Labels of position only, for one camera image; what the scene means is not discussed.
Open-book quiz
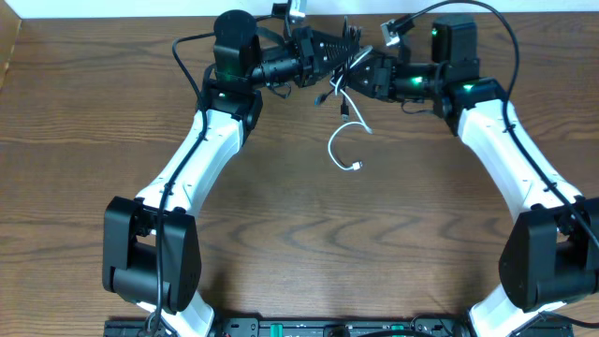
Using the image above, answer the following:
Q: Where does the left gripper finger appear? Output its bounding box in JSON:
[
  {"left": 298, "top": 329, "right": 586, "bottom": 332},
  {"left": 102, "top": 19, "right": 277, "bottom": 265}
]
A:
[
  {"left": 322, "top": 44, "right": 360, "bottom": 75},
  {"left": 313, "top": 18, "right": 361, "bottom": 59}
]

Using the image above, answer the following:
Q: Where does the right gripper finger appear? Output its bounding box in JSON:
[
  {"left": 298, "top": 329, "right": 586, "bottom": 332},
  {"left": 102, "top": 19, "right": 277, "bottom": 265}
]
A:
[
  {"left": 347, "top": 66, "right": 377, "bottom": 98},
  {"left": 348, "top": 46, "right": 382, "bottom": 74}
]

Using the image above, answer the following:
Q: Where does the black USB cable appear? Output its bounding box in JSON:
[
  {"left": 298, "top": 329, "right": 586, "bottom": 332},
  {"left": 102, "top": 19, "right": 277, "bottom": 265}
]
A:
[{"left": 314, "top": 18, "right": 364, "bottom": 123}]

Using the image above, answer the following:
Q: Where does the white USB cable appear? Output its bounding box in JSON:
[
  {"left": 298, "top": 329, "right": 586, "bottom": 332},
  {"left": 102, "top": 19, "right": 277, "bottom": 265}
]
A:
[{"left": 327, "top": 45, "right": 374, "bottom": 172}]

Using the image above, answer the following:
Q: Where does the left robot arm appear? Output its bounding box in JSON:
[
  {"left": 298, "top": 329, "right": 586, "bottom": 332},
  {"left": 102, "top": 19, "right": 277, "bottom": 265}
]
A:
[{"left": 102, "top": 4, "right": 360, "bottom": 336}]

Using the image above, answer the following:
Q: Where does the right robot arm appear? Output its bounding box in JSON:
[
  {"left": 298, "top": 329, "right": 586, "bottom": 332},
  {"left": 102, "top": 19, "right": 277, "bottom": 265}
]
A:
[{"left": 340, "top": 14, "right": 598, "bottom": 336}]

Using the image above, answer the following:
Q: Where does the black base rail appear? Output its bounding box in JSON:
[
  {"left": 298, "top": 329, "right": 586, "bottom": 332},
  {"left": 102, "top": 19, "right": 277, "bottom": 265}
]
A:
[{"left": 103, "top": 315, "right": 575, "bottom": 337}]

